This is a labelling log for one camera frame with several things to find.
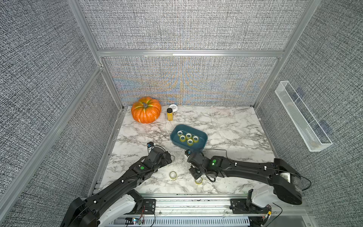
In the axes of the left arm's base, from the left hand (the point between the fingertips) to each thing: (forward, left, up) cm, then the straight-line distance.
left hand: (167, 156), depth 82 cm
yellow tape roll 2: (+17, -10, -9) cm, 21 cm away
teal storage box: (+17, -16, -8) cm, 24 cm away
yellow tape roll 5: (+13, -15, -8) cm, 21 cm away
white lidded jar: (+41, -5, -2) cm, 42 cm away
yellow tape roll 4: (+16, -19, -8) cm, 26 cm away
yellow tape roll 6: (-8, -3, -8) cm, 12 cm away
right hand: (-5, -14, -2) cm, 15 cm away
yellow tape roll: (+22, -8, -8) cm, 24 cm away
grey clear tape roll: (+3, -3, -8) cm, 9 cm away
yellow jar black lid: (+37, -1, -6) cm, 37 cm away
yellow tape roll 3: (+19, -14, -7) cm, 25 cm away
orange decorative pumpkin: (+35, +15, +3) cm, 38 cm away
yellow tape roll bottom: (-12, -18, -8) cm, 23 cm away
